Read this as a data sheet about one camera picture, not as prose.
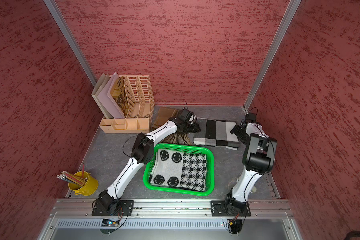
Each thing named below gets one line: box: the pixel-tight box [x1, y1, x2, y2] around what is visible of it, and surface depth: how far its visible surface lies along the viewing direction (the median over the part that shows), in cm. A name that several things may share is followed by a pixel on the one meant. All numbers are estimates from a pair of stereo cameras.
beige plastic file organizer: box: [99, 75, 155, 134], surface depth 106 cm
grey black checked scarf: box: [193, 117, 240, 150], surface depth 103 cm
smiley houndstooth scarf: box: [149, 148, 207, 192], surface depth 83 cm
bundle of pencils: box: [56, 163, 88, 186], surface depth 72 cm
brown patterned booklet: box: [111, 76, 129, 118], surface depth 103 cm
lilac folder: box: [97, 72, 126, 119], surface depth 94 cm
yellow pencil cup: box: [68, 171, 99, 196], surface depth 74 cm
